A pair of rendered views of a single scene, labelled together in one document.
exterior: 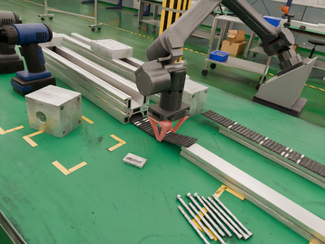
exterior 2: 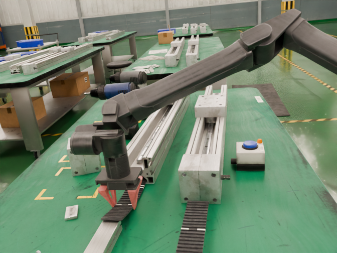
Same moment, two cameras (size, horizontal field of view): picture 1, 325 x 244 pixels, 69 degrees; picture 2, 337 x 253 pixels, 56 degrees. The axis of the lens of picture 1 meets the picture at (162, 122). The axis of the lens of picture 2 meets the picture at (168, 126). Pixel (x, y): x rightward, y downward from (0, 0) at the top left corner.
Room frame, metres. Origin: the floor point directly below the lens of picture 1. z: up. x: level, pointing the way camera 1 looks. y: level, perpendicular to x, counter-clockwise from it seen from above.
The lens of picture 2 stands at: (0.38, -0.68, 1.25)
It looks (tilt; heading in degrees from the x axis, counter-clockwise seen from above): 20 degrees down; 63
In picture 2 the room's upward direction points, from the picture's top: 6 degrees counter-clockwise
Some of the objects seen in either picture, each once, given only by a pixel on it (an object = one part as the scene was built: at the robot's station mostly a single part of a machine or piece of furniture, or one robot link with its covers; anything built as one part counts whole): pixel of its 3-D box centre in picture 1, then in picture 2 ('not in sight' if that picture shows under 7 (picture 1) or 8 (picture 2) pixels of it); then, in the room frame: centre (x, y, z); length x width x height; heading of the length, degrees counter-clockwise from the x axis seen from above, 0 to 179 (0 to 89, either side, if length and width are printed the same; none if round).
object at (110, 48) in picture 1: (111, 52); (211, 108); (1.05, 0.27, 0.87); 0.16 x 0.11 x 0.07; 50
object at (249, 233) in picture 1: (230, 214); not in sight; (0.33, -0.16, 0.78); 0.11 x 0.01 x 0.01; 35
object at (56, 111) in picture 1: (58, 108); (88, 153); (0.56, 0.29, 0.83); 0.11 x 0.10 x 0.10; 165
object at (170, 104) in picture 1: (170, 99); (117, 166); (0.57, -0.01, 0.90); 0.10 x 0.07 x 0.07; 141
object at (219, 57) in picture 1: (239, 46); not in sight; (3.78, -0.98, 0.50); 1.03 x 0.55 x 1.01; 68
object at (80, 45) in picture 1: (110, 62); (212, 120); (1.05, 0.27, 0.82); 0.80 x 0.10 x 0.09; 50
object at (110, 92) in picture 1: (71, 68); (164, 121); (0.90, 0.39, 0.82); 0.80 x 0.10 x 0.09; 50
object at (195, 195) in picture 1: (211, 213); not in sight; (0.32, -0.12, 0.78); 0.11 x 0.01 x 0.01; 36
